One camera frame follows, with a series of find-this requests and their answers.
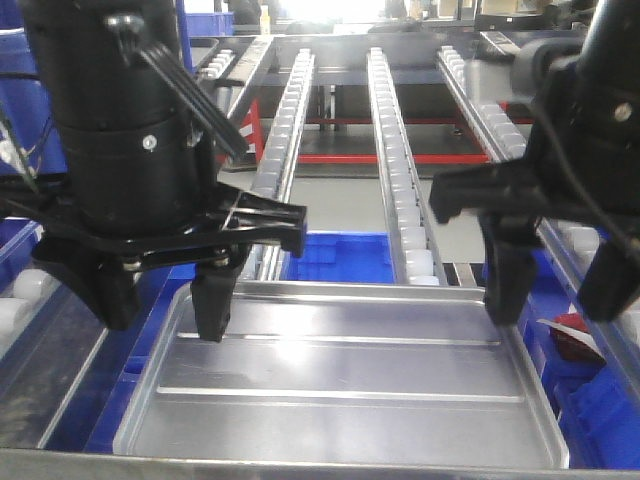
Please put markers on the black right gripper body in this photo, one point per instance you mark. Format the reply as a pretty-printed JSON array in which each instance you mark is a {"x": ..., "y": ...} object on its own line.
[{"x": 516, "y": 188}]

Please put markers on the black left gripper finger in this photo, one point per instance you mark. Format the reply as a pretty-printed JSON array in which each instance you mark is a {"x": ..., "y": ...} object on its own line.
[
  {"x": 103, "y": 286},
  {"x": 212, "y": 291}
]

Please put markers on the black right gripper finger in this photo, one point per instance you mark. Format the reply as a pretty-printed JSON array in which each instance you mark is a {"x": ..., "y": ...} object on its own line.
[
  {"x": 511, "y": 267},
  {"x": 611, "y": 284}
]

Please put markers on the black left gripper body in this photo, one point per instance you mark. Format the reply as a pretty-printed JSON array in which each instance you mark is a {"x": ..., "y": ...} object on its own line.
[{"x": 230, "y": 222}]

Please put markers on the silver metal tray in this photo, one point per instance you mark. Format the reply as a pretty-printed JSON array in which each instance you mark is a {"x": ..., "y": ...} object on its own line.
[{"x": 324, "y": 374}]

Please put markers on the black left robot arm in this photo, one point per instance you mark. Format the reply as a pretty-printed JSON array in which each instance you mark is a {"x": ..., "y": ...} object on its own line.
[{"x": 140, "y": 188}]

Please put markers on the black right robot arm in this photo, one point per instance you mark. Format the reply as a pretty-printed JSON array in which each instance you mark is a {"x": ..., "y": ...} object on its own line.
[{"x": 581, "y": 164}]

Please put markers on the small blue bin lower shelf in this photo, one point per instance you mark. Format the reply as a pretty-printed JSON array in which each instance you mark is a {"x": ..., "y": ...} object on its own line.
[{"x": 342, "y": 256}]

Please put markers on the grey front shelf bar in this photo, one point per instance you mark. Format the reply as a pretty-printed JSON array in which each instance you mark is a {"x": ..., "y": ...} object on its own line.
[{"x": 44, "y": 464}]

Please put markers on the red white packet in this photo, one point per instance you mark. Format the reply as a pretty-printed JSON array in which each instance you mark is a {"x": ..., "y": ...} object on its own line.
[{"x": 572, "y": 339}]

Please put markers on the white roller track far left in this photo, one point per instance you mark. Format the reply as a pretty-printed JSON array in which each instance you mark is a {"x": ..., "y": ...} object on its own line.
[{"x": 29, "y": 290}]

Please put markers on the white roller track middle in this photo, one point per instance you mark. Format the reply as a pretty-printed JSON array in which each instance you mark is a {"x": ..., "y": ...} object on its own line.
[{"x": 414, "y": 253}]

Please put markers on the blue bin at right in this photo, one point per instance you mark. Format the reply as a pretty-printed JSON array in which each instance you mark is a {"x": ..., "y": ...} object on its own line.
[{"x": 598, "y": 420}]

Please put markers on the red steel frame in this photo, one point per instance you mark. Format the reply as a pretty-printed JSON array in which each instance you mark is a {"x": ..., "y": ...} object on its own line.
[{"x": 429, "y": 141}]

